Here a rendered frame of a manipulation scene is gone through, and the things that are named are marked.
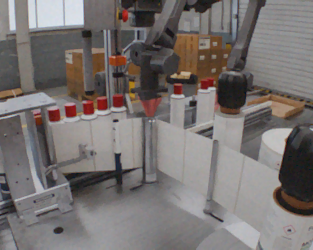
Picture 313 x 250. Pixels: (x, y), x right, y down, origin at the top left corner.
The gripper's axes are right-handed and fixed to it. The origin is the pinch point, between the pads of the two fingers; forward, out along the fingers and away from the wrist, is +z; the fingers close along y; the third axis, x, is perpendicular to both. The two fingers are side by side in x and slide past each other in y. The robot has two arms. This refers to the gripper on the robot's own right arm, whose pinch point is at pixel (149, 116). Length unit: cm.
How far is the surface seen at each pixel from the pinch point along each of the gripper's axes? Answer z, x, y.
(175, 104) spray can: -0.1, 4.7, 15.0
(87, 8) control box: -33.4, 9.5, -15.1
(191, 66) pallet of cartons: 39, 264, 290
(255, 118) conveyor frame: 16, 1, 68
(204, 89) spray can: -3.6, 4.7, 30.5
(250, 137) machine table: 18, -7, 50
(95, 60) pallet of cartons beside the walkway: 22, 318, 133
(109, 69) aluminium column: -12.6, 20.2, -2.7
